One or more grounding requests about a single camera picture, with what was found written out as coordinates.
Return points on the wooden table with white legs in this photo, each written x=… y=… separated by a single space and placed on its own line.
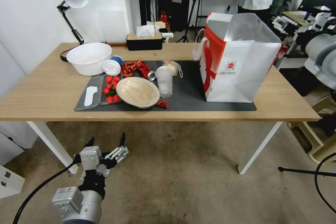
x=39 y=98

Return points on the clear bag with bun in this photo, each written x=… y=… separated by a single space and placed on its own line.
x=173 y=67

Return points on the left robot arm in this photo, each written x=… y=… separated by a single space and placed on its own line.
x=88 y=208

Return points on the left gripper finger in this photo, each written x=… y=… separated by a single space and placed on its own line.
x=120 y=153
x=90 y=143

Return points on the clear plastic clamshell tray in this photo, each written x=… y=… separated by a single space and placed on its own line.
x=81 y=104

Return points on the white plastic spoon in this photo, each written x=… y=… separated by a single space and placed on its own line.
x=89 y=96

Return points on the blue paper cup white lid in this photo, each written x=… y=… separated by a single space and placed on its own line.
x=111 y=67

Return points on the red cherry tomato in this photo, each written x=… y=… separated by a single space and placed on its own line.
x=114 y=84
x=109 y=78
x=106 y=91
x=116 y=78
x=116 y=98
x=108 y=86
x=109 y=99

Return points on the white tissue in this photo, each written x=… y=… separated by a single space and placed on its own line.
x=145 y=31

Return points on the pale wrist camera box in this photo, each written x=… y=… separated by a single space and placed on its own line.
x=90 y=159

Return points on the white cabinet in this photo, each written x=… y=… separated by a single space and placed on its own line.
x=13 y=145

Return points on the small red wrapper scrap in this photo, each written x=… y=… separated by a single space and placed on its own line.
x=162 y=104

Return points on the black tripod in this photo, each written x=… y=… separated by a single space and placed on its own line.
x=194 y=6

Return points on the red white food delivery bag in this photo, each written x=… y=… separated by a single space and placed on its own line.
x=236 y=82

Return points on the beige paper bowl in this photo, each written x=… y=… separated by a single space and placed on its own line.
x=137 y=92

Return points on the clear plastic cup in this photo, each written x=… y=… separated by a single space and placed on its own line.
x=164 y=83

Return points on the black tissue box wooden lid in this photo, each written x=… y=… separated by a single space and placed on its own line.
x=144 y=43

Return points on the dark grey table mat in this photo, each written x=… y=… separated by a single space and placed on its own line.
x=189 y=95

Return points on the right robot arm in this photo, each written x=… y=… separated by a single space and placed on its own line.
x=324 y=58

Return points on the beige plastic stool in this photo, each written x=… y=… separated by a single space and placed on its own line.
x=312 y=134

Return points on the white plastic basin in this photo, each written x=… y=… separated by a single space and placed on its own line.
x=89 y=57

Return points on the black stand leg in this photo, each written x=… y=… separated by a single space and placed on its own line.
x=307 y=172

